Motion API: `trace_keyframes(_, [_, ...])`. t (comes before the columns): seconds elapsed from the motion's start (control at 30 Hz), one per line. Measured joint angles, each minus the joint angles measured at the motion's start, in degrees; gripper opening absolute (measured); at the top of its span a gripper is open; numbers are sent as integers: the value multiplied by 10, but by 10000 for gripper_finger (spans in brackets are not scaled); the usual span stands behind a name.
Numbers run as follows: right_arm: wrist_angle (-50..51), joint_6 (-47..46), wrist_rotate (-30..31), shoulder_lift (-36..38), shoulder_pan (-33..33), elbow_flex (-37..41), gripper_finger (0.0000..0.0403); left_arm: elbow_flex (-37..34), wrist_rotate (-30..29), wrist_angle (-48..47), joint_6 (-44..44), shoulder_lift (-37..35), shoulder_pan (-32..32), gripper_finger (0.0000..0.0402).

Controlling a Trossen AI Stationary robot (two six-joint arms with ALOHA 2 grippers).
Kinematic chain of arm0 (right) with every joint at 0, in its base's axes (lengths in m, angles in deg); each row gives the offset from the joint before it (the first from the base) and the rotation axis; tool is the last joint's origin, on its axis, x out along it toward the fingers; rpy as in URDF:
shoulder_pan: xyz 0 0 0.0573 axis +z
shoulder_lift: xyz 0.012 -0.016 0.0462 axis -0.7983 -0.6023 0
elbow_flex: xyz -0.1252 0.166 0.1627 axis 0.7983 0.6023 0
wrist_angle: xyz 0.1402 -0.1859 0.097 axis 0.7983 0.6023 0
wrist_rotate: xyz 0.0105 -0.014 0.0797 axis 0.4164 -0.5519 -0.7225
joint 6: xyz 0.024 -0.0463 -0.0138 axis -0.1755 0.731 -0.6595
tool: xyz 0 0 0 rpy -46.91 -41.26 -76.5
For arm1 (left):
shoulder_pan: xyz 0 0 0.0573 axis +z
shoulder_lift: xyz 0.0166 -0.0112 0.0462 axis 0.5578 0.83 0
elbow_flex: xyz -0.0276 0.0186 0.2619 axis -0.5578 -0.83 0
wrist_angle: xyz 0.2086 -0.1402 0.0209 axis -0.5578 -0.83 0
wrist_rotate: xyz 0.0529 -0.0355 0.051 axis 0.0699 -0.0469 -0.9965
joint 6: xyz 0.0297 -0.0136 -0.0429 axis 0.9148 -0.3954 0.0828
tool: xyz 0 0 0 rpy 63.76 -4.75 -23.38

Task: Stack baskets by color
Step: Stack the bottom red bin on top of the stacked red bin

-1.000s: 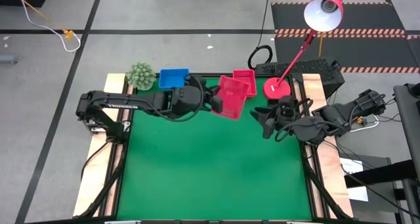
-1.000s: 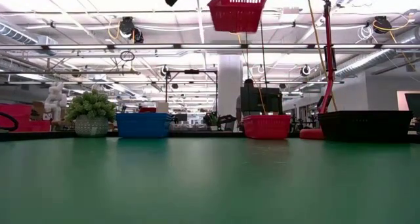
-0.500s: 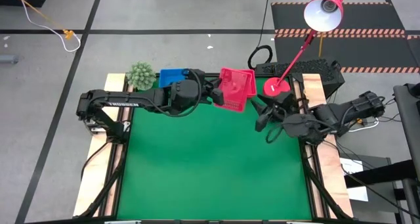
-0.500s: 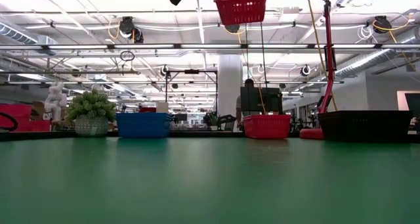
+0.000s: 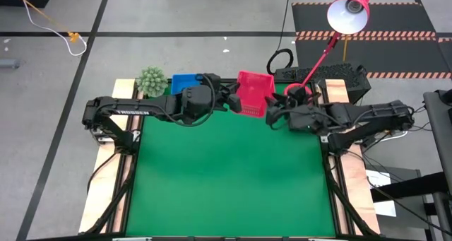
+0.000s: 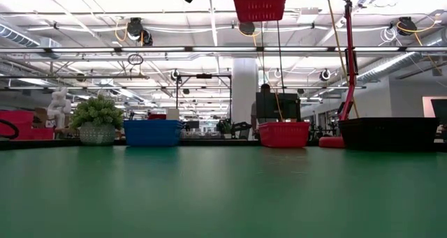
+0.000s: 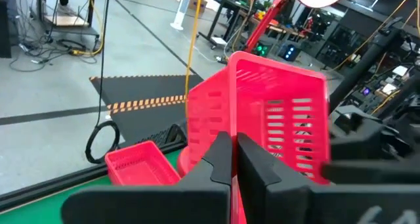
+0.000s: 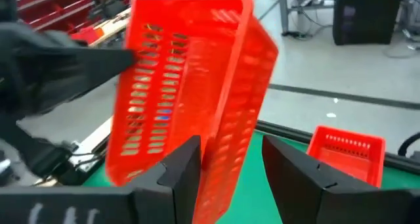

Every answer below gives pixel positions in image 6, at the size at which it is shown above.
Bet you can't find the red plastic basket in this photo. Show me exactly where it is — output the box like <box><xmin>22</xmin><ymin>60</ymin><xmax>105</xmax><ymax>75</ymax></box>
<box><xmin>230</xmin><ymin>0</ymin><xmax>291</xmax><ymax>23</ymax></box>
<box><xmin>258</xmin><ymin>121</ymin><xmax>311</xmax><ymax>149</ymax></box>

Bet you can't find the long LED light bar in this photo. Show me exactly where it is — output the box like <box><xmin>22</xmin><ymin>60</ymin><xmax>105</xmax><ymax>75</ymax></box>
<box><xmin>0</xmin><ymin>46</ymin><xmax>447</xmax><ymax>54</ymax></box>

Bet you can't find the white column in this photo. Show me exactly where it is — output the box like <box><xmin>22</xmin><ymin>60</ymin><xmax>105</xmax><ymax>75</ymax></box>
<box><xmin>231</xmin><ymin>57</ymin><xmax>260</xmax><ymax>126</ymax></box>

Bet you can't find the person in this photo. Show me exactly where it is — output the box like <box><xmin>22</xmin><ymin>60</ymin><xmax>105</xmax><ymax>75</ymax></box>
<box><xmin>250</xmin><ymin>83</ymin><xmax>277</xmax><ymax>140</ymax></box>

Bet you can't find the black monitor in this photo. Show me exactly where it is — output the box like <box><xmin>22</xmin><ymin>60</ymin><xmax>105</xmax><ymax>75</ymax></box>
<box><xmin>255</xmin><ymin>91</ymin><xmax>302</xmax><ymax>121</ymax></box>

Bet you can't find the blue plastic basket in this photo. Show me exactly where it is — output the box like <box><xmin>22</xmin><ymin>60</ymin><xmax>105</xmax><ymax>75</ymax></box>
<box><xmin>122</xmin><ymin>119</ymin><xmax>185</xmax><ymax>147</ymax></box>

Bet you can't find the green potted plant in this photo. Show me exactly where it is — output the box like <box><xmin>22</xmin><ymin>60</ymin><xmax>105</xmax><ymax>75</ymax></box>
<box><xmin>69</xmin><ymin>94</ymin><xmax>124</xmax><ymax>147</ymax></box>

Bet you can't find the red desk lamp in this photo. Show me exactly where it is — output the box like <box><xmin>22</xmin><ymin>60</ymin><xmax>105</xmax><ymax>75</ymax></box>
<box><xmin>318</xmin><ymin>0</ymin><xmax>361</xmax><ymax>149</ymax></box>

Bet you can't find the white sculpture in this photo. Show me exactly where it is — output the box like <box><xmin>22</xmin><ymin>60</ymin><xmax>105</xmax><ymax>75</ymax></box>
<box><xmin>46</xmin><ymin>87</ymin><xmax>73</xmax><ymax>130</ymax></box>

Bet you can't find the green table mat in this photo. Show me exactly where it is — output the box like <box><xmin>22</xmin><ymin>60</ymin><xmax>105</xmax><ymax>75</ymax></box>
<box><xmin>0</xmin><ymin>145</ymin><xmax>447</xmax><ymax>238</ymax></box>

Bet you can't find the red storage bin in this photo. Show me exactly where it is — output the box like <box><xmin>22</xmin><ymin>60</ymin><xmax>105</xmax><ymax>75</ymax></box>
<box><xmin>0</xmin><ymin>110</ymin><xmax>55</xmax><ymax>142</ymax></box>

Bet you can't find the black plastic basket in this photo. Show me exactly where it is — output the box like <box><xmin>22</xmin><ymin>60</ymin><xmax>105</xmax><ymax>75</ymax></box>
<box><xmin>337</xmin><ymin>117</ymin><xmax>440</xmax><ymax>152</ymax></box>

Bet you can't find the black ceiling cable reel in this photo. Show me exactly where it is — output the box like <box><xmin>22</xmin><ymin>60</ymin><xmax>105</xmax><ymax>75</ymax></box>
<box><xmin>126</xmin><ymin>17</ymin><xmax>154</xmax><ymax>47</ymax></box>
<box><xmin>395</xmin><ymin>16</ymin><xmax>419</xmax><ymax>37</ymax></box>

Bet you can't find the black metal frame rig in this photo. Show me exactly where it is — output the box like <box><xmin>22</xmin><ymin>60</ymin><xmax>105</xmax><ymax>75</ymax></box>
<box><xmin>175</xmin><ymin>73</ymin><xmax>233</xmax><ymax>121</ymax></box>

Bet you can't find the yellow hanging cord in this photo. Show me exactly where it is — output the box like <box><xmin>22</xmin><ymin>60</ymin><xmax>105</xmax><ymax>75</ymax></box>
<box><xmin>325</xmin><ymin>0</ymin><xmax>360</xmax><ymax>119</ymax></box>

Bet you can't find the black table frame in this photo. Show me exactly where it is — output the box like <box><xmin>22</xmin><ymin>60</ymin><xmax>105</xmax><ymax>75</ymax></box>
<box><xmin>0</xmin><ymin>138</ymin><xmax>447</xmax><ymax>152</ymax></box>

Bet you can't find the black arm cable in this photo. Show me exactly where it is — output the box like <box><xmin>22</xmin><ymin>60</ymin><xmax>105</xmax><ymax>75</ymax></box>
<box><xmin>0</xmin><ymin>119</ymin><xmax>20</xmax><ymax>140</ymax></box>

